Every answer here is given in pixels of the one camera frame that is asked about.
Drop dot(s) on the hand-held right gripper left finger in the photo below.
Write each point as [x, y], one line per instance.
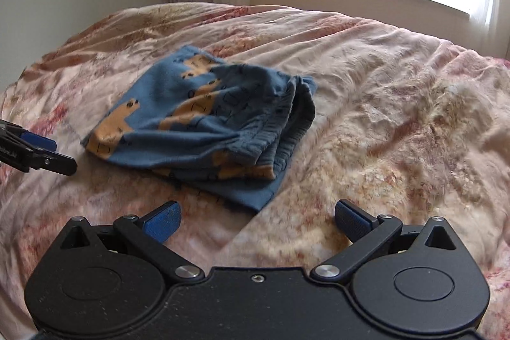
[164, 223]

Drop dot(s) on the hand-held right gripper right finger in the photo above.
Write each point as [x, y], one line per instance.
[352, 221]

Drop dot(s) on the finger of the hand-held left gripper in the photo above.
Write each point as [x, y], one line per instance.
[40, 142]
[55, 163]

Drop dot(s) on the blue pants with orange print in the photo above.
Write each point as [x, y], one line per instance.
[207, 125]

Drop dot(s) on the floral pink blanket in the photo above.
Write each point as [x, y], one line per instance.
[378, 117]

